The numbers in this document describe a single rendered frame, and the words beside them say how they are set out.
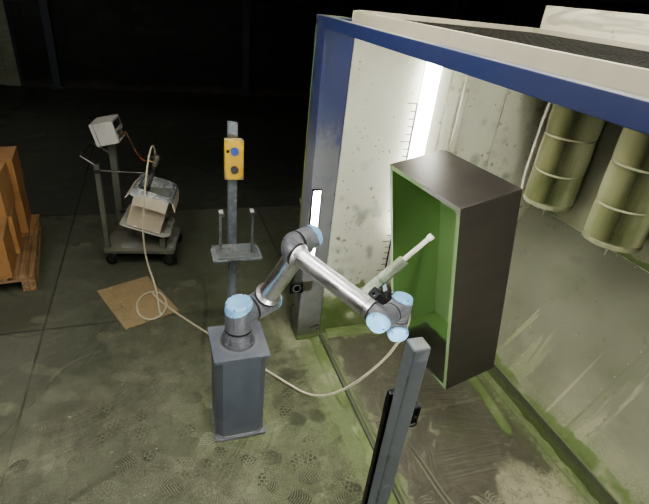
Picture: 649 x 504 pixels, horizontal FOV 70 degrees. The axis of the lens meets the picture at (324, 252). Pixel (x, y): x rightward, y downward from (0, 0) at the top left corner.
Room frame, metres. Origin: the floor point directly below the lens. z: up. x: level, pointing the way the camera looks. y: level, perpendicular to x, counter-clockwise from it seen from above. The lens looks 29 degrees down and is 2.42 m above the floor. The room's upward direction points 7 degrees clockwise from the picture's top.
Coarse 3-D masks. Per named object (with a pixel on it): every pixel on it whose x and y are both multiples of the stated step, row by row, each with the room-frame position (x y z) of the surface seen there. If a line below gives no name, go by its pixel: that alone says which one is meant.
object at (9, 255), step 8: (0, 224) 3.25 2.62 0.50; (0, 232) 3.13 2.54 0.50; (8, 232) 3.29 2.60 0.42; (0, 240) 3.03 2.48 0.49; (8, 240) 3.21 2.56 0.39; (0, 248) 3.02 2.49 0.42; (8, 248) 3.14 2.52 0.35; (0, 256) 3.02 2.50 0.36; (8, 256) 3.08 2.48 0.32; (16, 256) 3.35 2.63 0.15; (0, 264) 3.01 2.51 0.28; (8, 264) 3.04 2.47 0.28; (0, 272) 3.00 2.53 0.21; (8, 272) 3.03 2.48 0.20
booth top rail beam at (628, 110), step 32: (352, 32) 2.47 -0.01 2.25; (384, 32) 2.15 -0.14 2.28; (448, 64) 1.67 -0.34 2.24; (480, 64) 1.51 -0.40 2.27; (512, 64) 1.41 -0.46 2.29; (544, 96) 1.24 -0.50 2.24; (576, 96) 1.15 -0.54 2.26; (608, 96) 1.08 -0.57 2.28; (640, 96) 1.05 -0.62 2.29; (640, 128) 0.98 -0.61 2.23
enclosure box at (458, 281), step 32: (416, 160) 2.48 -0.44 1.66; (448, 160) 2.45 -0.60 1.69; (416, 192) 2.55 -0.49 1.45; (448, 192) 2.08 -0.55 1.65; (480, 192) 2.06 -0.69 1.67; (512, 192) 2.05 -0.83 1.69; (416, 224) 2.57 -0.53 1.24; (448, 224) 2.57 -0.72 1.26; (480, 224) 1.98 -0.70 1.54; (512, 224) 2.08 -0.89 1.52; (416, 256) 2.59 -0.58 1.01; (448, 256) 2.57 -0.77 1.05; (480, 256) 2.01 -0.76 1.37; (416, 288) 2.62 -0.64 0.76; (448, 288) 2.57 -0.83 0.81; (480, 288) 2.04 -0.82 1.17; (416, 320) 2.62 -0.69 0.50; (448, 320) 2.00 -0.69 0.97; (480, 320) 2.07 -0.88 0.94; (448, 352) 2.00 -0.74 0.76; (480, 352) 2.11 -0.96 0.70; (448, 384) 2.03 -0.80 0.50
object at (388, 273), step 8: (424, 240) 1.96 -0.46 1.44; (416, 248) 1.95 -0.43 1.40; (400, 256) 1.97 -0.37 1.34; (408, 256) 1.95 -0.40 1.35; (392, 264) 1.95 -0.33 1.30; (400, 264) 1.93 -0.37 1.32; (384, 272) 1.94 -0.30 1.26; (392, 272) 1.93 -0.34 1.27; (376, 280) 1.93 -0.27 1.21; (384, 280) 1.92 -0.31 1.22; (360, 288) 1.93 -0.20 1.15; (368, 288) 1.92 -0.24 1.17
